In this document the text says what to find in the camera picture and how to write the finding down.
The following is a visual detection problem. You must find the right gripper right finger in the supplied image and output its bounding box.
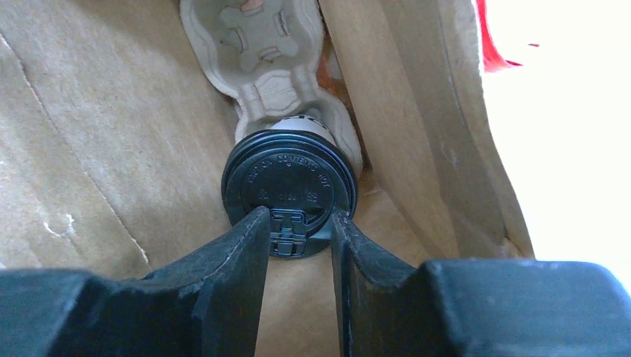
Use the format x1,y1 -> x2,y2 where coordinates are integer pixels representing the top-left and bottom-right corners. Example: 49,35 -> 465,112
331,212 -> 630,356

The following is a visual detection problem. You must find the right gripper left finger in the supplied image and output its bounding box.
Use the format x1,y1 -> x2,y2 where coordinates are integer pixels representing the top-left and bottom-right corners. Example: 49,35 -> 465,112
1,208 -> 270,356

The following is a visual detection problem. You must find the black coffee cup lid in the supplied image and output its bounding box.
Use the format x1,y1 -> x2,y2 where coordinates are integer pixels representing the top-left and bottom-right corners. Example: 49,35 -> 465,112
221,129 -> 359,259

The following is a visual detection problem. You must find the green paper bag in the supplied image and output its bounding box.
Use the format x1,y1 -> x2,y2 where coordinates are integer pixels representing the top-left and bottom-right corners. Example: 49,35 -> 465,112
0,0 -> 536,357

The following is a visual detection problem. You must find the white paper coffee cup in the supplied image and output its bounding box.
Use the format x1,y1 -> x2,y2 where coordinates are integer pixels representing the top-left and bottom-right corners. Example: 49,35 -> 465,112
269,115 -> 336,146

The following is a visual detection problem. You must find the cardboard cup carrier tray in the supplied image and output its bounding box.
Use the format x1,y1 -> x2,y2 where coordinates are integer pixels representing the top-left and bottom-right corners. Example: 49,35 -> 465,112
179,1 -> 363,175

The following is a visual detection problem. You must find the red straw holder cup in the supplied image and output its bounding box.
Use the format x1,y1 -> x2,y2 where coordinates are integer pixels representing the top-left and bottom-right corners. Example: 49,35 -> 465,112
475,1 -> 541,73

